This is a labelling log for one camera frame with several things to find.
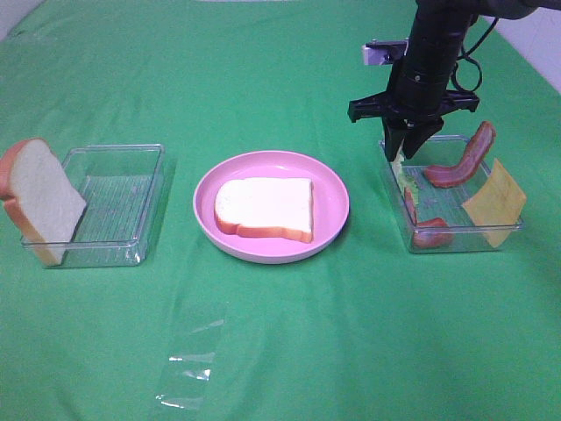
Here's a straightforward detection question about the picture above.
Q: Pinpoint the clear plastic film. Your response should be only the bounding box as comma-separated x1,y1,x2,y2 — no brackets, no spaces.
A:
150,301,227,420

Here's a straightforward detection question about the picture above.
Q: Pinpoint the green lettuce leaf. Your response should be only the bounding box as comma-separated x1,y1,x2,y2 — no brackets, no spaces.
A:
390,149,419,205

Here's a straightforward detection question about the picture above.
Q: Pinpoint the bacon strip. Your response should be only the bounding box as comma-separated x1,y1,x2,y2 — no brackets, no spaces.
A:
403,188,453,249
424,121,496,188

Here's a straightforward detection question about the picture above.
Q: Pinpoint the yellow cheese slice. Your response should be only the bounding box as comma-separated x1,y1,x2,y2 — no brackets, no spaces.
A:
462,158,527,248

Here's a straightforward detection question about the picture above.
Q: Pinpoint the clear left plastic container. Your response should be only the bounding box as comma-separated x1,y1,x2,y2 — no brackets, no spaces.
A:
21,144,167,268

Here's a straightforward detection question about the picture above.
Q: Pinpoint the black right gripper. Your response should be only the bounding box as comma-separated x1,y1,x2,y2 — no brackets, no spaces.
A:
348,59,479,161

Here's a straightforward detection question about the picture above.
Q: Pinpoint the clear plastic container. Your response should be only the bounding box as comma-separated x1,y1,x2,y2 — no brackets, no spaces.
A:
382,134,524,253
21,144,167,268

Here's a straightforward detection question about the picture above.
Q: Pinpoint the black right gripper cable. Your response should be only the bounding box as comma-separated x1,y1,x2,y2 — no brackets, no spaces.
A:
449,15,501,93

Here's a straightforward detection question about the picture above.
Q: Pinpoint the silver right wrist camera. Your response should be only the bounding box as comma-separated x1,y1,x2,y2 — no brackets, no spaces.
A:
362,39,408,66

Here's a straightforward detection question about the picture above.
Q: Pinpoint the clear right plastic container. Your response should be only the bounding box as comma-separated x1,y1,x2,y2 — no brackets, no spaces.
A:
382,134,524,253

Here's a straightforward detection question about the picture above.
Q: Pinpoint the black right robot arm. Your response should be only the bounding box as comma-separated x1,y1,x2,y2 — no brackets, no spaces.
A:
348,1,560,161

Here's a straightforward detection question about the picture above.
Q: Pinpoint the pink round plate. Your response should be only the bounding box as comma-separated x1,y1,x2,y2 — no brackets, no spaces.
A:
193,151,350,264

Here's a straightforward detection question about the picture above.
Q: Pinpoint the bread slice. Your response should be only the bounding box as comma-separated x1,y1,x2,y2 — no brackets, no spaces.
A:
214,177,314,243
1,138,87,266

